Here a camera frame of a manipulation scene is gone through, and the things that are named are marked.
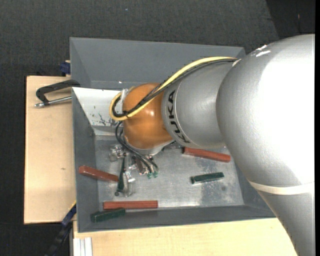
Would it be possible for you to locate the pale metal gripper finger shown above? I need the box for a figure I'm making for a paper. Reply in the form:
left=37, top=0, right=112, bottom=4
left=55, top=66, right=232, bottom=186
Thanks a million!
left=124, top=170, right=137, bottom=198
left=109, top=144, right=127, bottom=163

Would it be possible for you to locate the red-brown flat block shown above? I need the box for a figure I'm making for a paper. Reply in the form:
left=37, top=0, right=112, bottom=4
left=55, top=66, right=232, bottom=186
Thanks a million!
left=102, top=200, right=159, bottom=211
left=183, top=146, right=232, bottom=164
left=78, top=165, right=120, bottom=183

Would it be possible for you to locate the dark green flat block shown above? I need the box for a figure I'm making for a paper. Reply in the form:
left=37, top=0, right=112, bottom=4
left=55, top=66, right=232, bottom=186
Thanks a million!
left=190, top=171, right=225, bottom=185
left=90, top=207, right=127, bottom=224

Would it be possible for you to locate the grey metal bin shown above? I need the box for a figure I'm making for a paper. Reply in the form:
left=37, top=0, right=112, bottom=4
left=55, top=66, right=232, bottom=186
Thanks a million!
left=69, top=36, right=276, bottom=234

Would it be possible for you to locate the pale wood flat board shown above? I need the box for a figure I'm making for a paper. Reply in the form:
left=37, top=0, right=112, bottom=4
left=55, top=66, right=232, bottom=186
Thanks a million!
left=23, top=75, right=77, bottom=225

